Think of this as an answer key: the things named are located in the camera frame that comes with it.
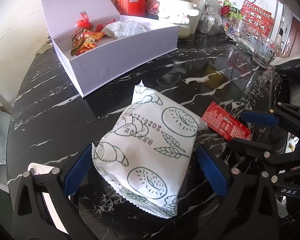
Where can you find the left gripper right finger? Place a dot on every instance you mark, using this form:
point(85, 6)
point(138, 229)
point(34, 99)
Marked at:
point(245, 203)

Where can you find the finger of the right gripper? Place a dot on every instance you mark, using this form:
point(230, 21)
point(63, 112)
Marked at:
point(260, 118)
point(249, 148)

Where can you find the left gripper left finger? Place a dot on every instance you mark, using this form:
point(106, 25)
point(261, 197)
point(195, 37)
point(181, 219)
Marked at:
point(30, 217)

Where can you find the red snack packet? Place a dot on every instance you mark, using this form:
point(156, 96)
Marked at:
point(224, 123)

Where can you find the white bread-print snack pack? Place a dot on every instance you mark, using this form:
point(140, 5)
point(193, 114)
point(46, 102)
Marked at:
point(121, 29)

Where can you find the red cartoon candy packet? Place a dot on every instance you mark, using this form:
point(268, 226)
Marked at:
point(90, 41)

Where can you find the red gold candy packet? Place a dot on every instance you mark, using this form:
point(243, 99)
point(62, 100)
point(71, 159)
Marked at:
point(100, 27)

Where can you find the brown green crinkled snack bag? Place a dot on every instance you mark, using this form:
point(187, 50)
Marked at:
point(77, 40)

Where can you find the red plastic keychain toy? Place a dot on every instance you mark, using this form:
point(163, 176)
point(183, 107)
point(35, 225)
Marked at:
point(84, 22)

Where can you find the white smartphone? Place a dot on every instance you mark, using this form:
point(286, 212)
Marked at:
point(38, 169)

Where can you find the clear drinking glass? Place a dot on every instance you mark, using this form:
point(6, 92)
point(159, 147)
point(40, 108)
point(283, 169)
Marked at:
point(264, 51)

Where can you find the red Northeast printed bag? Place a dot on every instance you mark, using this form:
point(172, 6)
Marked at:
point(260, 21)

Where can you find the clear plastic bag of items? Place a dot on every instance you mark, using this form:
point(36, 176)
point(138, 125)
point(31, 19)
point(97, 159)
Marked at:
point(211, 22)

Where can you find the white cartoon water bottle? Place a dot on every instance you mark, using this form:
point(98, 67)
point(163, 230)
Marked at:
point(180, 13)

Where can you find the white open gift box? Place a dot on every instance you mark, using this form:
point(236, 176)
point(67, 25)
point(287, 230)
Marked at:
point(111, 58)

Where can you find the red cylindrical tin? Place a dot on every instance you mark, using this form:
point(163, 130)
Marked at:
point(132, 7)

